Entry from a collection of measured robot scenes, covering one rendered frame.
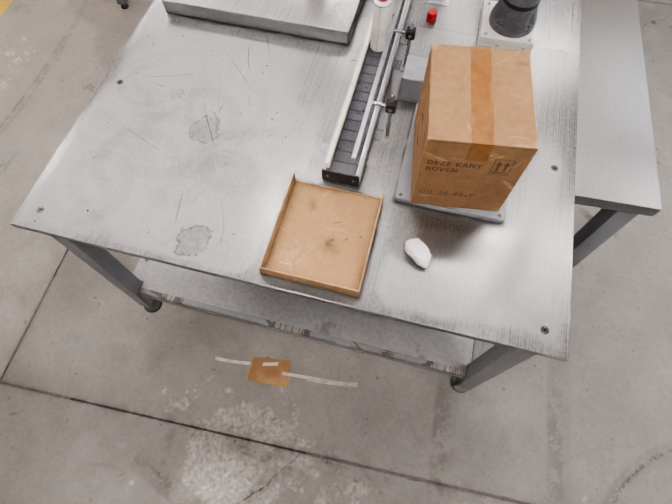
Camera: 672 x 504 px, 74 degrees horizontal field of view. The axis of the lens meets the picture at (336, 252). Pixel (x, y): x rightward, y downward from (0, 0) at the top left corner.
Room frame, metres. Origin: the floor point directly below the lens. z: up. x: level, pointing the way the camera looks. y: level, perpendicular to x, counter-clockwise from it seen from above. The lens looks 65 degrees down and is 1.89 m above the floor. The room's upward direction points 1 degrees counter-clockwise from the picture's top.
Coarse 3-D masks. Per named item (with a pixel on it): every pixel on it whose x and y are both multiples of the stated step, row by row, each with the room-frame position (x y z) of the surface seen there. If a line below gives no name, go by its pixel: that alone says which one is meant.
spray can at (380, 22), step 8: (376, 0) 1.19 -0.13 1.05; (384, 0) 1.18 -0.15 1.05; (376, 8) 1.18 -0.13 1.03; (384, 8) 1.17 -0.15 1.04; (376, 16) 1.18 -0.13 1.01; (384, 16) 1.17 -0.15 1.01; (376, 24) 1.18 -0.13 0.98; (384, 24) 1.18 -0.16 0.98; (376, 32) 1.18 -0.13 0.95; (384, 32) 1.18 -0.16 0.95; (376, 40) 1.18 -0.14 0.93; (384, 40) 1.18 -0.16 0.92; (376, 48) 1.18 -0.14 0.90
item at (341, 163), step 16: (400, 16) 1.35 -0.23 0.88; (368, 48) 1.20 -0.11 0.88; (368, 64) 1.13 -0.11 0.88; (384, 64) 1.12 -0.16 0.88; (368, 80) 1.06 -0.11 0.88; (352, 96) 0.99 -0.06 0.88; (368, 96) 0.99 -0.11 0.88; (352, 112) 0.93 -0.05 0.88; (352, 128) 0.87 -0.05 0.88; (368, 128) 0.87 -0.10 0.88; (352, 144) 0.81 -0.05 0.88; (336, 160) 0.76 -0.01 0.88; (352, 176) 0.70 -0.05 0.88
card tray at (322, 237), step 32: (288, 192) 0.67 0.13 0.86; (320, 192) 0.68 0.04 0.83; (352, 192) 0.68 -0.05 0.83; (288, 224) 0.58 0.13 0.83; (320, 224) 0.58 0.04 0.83; (352, 224) 0.58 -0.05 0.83; (288, 256) 0.48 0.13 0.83; (320, 256) 0.48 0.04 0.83; (352, 256) 0.48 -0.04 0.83; (352, 288) 0.39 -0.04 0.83
